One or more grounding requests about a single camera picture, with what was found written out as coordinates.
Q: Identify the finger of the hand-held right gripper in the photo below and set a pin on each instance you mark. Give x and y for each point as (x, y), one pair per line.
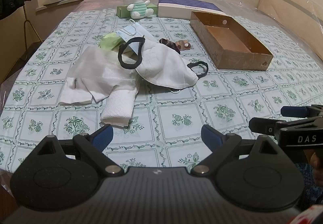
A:
(262, 126)
(292, 111)

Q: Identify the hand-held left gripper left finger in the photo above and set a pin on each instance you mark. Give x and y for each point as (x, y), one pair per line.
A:
(104, 136)

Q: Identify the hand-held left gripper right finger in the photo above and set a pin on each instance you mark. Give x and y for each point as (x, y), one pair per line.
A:
(210, 138)

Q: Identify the white paper towel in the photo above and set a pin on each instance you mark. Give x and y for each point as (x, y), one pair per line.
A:
(117, 110)

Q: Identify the translucent white bag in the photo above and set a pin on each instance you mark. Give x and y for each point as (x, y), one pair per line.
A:
(101, 67)

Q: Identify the brown cardboard box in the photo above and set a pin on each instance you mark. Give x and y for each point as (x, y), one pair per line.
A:
(234, 39)

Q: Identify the pale yellow towel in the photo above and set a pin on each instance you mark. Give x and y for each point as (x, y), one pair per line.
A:
(109, 41)

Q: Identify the blue face mask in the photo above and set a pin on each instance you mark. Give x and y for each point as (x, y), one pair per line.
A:
(131, 33)

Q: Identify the person's right hand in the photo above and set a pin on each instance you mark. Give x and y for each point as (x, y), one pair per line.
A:
(317, 168)

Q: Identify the blue cloth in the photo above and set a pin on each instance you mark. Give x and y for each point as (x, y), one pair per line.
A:
(305, 178)

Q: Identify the red white printed cloth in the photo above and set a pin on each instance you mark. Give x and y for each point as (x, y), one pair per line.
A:
(307, 216)

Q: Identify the plastic wrapped wooden headboard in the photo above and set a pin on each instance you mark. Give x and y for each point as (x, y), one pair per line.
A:
(290, 9)

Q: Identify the green cardboard box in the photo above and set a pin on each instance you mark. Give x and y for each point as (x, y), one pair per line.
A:
(123, 11)

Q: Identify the blue and white flat box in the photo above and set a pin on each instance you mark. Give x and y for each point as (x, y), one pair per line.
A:
(176, 8)

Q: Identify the coat rack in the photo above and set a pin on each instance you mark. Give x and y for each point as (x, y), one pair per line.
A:
(25, 21)

